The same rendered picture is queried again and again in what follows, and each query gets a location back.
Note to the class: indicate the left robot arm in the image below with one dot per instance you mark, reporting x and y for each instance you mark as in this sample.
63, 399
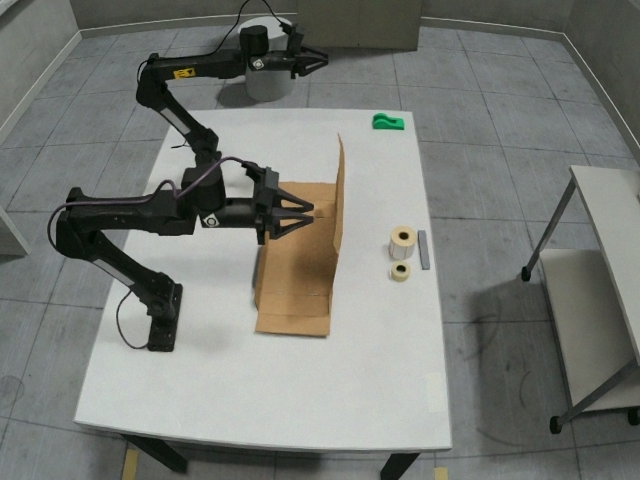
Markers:
225, 64

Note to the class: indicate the beige roll of masking tape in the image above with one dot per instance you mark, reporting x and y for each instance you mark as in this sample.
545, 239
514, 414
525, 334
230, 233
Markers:
403, 266

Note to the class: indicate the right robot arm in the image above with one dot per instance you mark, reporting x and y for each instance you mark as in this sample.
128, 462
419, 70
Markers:
162, 215

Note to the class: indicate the white roll of labels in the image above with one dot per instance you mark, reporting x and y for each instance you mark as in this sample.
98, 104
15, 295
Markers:
402, 242

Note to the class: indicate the brown cardboard box wall with flaps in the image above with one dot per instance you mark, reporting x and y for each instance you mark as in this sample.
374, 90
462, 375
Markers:
303, 262

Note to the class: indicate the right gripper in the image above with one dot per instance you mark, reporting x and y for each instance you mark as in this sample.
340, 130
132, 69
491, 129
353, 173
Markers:
246, 213

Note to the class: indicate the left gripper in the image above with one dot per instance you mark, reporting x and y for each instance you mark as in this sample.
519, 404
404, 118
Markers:
280, 60

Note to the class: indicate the grey rectangular bar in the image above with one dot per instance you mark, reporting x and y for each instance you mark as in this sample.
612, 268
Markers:
424, 253

